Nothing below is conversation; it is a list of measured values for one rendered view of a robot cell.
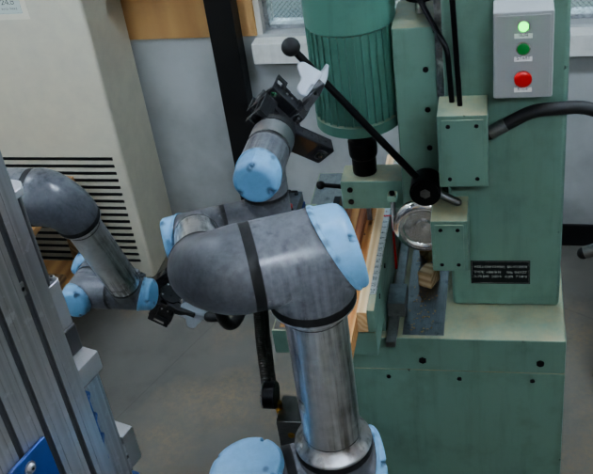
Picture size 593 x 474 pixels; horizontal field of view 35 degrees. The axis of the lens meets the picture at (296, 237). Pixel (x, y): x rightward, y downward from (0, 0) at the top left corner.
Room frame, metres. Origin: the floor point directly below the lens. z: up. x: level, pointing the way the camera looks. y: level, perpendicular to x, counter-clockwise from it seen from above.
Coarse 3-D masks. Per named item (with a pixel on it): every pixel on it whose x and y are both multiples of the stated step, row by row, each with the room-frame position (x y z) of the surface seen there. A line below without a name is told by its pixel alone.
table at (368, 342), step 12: (324, 180) 1.97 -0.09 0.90; (336, 180) 1.96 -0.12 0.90; (324, 192) 1.92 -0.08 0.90; (336, 192) 1.91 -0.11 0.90; (384, 288) 1.52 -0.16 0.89; (384, 300) 1.51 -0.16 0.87; (384, 312) 1.50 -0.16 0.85; (276, 324) 1.45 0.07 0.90; (276, 336) 1.43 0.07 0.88; (360, 336) 1.39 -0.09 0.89; (372, 336) 1.38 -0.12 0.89; (276, 348) 1.43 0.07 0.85; (288, 348) 1.43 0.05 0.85; (360, 348) 1.39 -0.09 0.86; (372, 348) 1.38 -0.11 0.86
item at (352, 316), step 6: (372, 210) 1.75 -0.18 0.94; (366, 222) 1.70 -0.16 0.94; (372, 222) 1.74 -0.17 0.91; (366, 228) 1.68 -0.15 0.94; (372, 228) 1.68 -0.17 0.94; (366, 246) 1.61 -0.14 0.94; (366, 252) 1.59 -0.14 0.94; (366, 258) 1.57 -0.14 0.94; (354, 312) 1.40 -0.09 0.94; (348, 318) 1.39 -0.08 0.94; (354, 318) 1.38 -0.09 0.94; (348, 324) 1.37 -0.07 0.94; (354, 324) 1.36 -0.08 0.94; (354, 330) 1.35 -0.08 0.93; (354, 336) 1.35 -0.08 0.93; (354, 342) 1.34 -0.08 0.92; (354, 348) 1.34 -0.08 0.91
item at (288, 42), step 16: (288, 48) 1.57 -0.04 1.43; (336, 96) 1.56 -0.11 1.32; (352, 112) 1.55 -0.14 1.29; (368, 128) 1.55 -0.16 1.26; (384, 144) 1.54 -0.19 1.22; (400, 160) 1.53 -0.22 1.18; (416, 176) 1.53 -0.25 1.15; (432, 176) 1.52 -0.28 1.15; (416, 192) 1.51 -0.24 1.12; (432, 192) 1.50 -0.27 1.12
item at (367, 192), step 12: (348, 168) 1.72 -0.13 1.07; (384, 168) 1.70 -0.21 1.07; (396, 168) 1.69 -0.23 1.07; (348, 180) 1.68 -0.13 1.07; (360, 180) 1.67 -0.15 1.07; (372, 180) 1.66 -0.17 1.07; (384, 180) 1.66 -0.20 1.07; (396, 180) 1.65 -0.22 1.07; (348, 192) 1.67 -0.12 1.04; (360, 192) 1.67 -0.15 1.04; (372, 192) 1.66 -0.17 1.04; (384, 192) 1.65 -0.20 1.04; (348, 204) 1.67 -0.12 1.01; (360, 204) 1.67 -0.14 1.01; (372, 204) 1.66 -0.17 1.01; (384, 204) 1.65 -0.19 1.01; (396, 204) 1.65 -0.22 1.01
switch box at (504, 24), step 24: (504, 0) 1.51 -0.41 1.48; (528, 0) 1.49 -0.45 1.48; (552, 0) 1.48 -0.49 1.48; (504, 24) 1.46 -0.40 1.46; (552, 24) 1.44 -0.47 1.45; (504, 48) 1.46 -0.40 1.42; (552, 48) 1.44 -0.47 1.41; (504, 72) 1.46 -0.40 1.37; (552, 72) 1.44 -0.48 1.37; (504, 96) 1.46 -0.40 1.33; (528, 96) 1.45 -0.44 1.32
